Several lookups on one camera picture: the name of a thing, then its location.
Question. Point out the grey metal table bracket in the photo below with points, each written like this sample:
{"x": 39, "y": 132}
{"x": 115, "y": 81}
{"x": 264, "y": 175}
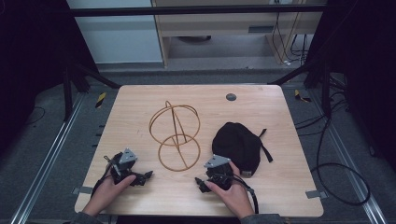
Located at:
{"x": 316, "y": 194}
{"x": 82, "y": 190}

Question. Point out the yellow black striped tape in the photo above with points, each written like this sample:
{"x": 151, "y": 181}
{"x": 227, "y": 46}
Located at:
{"x": 100, "y": 100}
{"x": 300, "y": 96}

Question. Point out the black cap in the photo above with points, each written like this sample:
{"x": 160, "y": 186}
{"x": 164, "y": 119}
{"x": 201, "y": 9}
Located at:
{"x": 238, "y": 146}

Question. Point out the black metal stand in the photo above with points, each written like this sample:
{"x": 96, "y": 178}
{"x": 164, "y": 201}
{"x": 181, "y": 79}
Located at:
{"x": 326, "y": 93}
{"x": 67, "y": 93}

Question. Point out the person's right hand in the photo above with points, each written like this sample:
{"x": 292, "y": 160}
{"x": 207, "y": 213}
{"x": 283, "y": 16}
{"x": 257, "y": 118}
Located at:
{"x": 235, "y": 197}

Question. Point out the white cabinet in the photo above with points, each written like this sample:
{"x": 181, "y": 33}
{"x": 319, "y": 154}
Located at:
{"x": 118, "y": 40}

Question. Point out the light wooden desk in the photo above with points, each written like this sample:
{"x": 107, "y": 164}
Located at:
{"x": 218, "y": 25}

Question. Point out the person's left hand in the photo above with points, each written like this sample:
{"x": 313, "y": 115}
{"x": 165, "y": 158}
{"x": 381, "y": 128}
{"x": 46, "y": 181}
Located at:
{"x": 106, "y": 194}

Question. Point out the black horizontal frame bar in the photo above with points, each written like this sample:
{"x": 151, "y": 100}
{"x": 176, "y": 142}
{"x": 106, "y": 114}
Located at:
{"x": 186, "y": 11}

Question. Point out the grey round table grommet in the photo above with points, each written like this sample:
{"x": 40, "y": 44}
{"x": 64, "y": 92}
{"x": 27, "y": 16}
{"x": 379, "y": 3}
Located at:
{"x": 231, "y": 97}

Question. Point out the silver metal floor rail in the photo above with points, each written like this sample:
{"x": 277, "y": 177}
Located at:
{"x": 348, "y": 155}
{"x": 46, "y": 161}

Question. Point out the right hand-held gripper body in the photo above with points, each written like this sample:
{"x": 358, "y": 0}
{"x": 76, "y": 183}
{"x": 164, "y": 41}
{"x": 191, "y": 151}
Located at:
{"x": 219, "y": 175}

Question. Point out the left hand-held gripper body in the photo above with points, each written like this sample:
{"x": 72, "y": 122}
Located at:
{"x": 123, "y": 168}

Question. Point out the black curtain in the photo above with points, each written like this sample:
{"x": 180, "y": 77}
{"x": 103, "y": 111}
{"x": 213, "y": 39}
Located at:
{"x": 367, "y": 77}
{"x": 31, "y": 62}

